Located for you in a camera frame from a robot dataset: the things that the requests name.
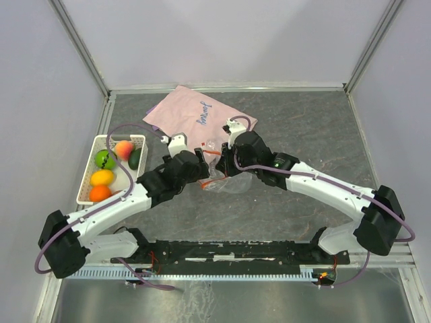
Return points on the peach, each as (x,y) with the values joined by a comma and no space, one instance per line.
(123,149)

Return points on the pink cloth with lettering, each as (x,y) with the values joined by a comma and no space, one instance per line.
(198,116)

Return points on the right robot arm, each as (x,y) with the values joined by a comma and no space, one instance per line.
(376,214)

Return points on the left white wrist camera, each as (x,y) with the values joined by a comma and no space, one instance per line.
(176,143)

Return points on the orange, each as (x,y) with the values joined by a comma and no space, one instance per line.
(99,193)

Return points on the clear zip top bag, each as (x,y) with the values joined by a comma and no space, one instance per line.
(217,181)

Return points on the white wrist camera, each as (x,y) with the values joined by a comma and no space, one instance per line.
(176,143)
(233,129)

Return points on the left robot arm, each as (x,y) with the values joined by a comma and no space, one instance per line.
(68,241)

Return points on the white perforated plastic basket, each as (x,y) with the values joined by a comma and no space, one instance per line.
(121,181)

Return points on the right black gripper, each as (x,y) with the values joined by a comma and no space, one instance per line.
(223,164)

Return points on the green apple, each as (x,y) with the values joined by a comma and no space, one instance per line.
(104,161)

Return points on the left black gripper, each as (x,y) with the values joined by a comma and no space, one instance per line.
(201,171)

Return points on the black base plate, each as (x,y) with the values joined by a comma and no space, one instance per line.
(233,258)

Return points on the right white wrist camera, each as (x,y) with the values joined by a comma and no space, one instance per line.
(233,129)

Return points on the yellow lemon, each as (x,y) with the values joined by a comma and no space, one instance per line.
(102,177)

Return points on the dark green avocado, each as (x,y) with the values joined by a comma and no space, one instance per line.
(134,159)

